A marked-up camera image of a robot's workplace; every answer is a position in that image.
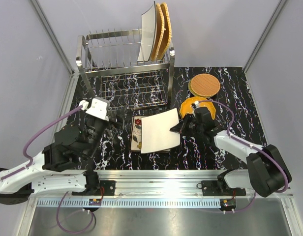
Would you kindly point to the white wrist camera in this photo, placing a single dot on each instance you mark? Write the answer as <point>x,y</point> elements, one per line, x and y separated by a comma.
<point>194,106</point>
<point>98,108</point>

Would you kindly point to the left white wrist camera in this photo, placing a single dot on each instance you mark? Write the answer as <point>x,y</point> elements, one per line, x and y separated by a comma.
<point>98,108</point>

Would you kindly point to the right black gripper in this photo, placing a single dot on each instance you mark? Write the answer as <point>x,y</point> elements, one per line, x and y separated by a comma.
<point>181,128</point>

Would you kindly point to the woven orange rattan plate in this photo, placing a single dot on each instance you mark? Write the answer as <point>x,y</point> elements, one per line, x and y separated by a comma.
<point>206,85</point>

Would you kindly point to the slotted cable duct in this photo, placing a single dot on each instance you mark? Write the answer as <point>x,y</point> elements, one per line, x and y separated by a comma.
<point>131,203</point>

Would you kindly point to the woven yellow basket plate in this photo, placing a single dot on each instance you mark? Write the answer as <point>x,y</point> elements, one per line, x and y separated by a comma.
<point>167,36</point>
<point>160,28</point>

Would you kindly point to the cream square plate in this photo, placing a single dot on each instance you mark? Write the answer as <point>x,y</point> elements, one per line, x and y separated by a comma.
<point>148,34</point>

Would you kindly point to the right small control board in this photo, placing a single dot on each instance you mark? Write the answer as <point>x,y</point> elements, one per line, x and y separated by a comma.
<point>228,204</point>

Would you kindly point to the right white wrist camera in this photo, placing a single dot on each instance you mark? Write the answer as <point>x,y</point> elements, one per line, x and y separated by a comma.
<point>194,106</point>

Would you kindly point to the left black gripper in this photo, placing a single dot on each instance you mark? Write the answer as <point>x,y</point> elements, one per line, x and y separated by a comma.
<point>112,124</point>

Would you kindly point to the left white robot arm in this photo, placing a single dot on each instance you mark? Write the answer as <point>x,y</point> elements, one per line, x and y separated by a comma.
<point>54,170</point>

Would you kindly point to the orange polka dot plate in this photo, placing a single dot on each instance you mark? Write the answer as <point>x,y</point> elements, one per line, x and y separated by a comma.
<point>186,106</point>

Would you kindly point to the left small control board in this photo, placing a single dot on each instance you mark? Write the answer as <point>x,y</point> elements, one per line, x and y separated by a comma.
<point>95,202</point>

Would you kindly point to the grey square plate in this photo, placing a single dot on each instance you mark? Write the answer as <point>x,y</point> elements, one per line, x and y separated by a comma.
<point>156,135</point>

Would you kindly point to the steel two-tier dish rack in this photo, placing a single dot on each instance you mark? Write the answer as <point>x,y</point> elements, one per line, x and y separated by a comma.
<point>109,67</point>

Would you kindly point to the small control board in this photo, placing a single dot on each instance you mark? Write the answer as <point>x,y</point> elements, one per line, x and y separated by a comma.
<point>228,204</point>
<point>95,202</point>

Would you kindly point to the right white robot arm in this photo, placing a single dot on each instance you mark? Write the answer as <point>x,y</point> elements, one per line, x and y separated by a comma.
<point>266,171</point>

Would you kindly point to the aluminium mounting rail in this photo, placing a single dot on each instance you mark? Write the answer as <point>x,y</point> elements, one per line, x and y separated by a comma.
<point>171,184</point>

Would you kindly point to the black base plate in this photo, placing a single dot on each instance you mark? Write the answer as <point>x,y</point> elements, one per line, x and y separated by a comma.
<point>105,187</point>
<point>219,188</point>

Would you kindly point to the left aluminium frame post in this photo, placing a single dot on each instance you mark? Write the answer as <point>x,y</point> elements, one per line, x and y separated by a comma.
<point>49,31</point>

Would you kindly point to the aluminium frame post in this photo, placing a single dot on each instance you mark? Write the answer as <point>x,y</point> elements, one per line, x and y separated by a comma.
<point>49,31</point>
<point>265,33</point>

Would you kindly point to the black marble pattern mat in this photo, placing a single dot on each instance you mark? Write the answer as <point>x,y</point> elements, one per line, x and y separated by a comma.
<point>234,106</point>

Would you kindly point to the right aluminium frame post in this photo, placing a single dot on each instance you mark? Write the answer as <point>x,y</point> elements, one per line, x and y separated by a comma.
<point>265,33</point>

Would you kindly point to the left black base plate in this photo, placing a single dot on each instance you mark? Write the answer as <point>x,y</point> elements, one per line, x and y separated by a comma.
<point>105,187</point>

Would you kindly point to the woven bamboo plate green rim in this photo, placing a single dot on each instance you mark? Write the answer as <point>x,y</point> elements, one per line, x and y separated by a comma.
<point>191,90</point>

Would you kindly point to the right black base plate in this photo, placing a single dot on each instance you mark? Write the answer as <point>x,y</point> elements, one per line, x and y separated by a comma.
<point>219,188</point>

